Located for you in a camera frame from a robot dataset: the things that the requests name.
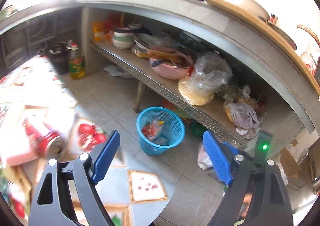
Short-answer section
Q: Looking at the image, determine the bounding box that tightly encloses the red drink can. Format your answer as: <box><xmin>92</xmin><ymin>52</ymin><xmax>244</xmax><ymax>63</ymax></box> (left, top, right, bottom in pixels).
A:
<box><xmin>22</xmin><ymin>118</ymin><xmax>67</xmax><ymax>160</ymax></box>

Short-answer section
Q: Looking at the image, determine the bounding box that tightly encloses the red snack bag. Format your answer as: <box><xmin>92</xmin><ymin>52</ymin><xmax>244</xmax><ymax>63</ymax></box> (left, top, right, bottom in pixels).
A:
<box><xmin>141</xmin><ymin>120</ymin><xmax>164</xmax><ymax>141</ymax></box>

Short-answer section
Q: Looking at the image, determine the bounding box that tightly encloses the blue plastic trash basket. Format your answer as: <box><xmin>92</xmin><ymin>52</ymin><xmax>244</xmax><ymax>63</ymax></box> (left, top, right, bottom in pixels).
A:
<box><xmin>136</xmin><ymin>107</ymin><xmax>185</xmax><ymax>156</ymax></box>

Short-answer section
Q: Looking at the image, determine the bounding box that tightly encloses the white sack on floor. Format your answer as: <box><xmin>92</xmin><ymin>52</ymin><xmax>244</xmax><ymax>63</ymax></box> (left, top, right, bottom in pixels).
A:
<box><xmin>197</xmin><ymin>143</ymin><xmax>213</xmax><ymax>170</ymax></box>

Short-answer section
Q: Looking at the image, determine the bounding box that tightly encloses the perforated metal shelf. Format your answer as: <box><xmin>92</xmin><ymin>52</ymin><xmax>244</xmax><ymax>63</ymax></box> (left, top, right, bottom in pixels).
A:
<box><xmin>89</xmin><ymin>41</ymin><xmax>248</xmax><ymax>150</ymax></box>

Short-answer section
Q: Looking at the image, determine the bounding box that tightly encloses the purple plastic bag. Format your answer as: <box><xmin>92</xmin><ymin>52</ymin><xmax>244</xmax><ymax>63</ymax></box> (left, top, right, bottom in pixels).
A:
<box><xmin>223</xmin><ymin>102</ymin><xmax>263</xmax><ymax>139</ymax></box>

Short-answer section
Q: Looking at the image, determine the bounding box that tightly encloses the fruit pattern tablecloth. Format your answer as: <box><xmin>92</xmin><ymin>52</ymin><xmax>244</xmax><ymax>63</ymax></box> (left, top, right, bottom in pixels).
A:
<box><xmin>1</xmin><ymin>55</ymin><xmax>174</xmax><ymax>225</ymax></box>

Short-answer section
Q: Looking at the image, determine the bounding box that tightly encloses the pink sponge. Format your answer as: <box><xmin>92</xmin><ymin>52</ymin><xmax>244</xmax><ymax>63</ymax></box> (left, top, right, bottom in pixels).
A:
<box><xmin>1</xmin><ymin>146</ymin><xmax>38</xmax><ymax>166</ymax></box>

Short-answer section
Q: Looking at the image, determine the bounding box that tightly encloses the bag of yellow grain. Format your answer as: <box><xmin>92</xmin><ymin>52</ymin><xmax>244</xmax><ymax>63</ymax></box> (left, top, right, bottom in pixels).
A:
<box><xmin>177</xmin><ymin>52</ymin><xmax>233</xmax><ymax>106</ymax></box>

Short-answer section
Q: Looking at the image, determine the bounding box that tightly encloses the white rag on floor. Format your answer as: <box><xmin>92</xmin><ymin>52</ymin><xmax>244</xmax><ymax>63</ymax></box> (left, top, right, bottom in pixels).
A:
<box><xmin>104</xmin><ymin>65</ymin><xmax>134</xmax><ymax>79</ymax></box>

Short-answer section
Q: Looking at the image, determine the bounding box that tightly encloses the pink plastic basin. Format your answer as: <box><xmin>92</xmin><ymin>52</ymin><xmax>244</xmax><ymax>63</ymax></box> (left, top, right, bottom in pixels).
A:
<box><xmin>147</xmin><ymin>46</ymin><xmax>194</xmax><ymax>80</ymax></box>

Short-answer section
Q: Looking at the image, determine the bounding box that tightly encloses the cooking oil bottle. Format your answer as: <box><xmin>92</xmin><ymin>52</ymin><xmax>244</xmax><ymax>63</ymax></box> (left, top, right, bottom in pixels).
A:
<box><xmin>66</xmin><ymin>40</ymin><xmax>86</xmax><ymax>80</ymax></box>

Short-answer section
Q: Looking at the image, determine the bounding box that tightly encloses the stack of white bowls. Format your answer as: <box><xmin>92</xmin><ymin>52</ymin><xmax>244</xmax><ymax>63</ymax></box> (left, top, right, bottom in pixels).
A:
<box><xmin>112</xmin><ymin>28</ymin><xmax>134</xmax><ymax>49</ymax></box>

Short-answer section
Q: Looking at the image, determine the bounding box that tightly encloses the stack of plates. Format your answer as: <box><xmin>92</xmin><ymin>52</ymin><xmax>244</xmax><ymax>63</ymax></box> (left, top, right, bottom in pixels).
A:
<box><xmin>131</xmin><ymin>33</ymin><xmax>161</xmax><ymax>58</ymax></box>

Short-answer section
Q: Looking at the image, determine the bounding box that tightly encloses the wooden cutting board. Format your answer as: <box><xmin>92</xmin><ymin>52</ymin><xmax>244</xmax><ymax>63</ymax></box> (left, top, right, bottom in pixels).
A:
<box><xmin>205</xmin><ymin>0</ymin><xmax>319</xmax><ymax>94</ymax></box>

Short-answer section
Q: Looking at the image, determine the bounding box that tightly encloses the orange snack packet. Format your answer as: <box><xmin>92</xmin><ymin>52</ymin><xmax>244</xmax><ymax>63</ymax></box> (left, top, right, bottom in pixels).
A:
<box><xmin>92</xmin><ymin>21</ymin><xmax>104</xmax><ymax>42</ymax></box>

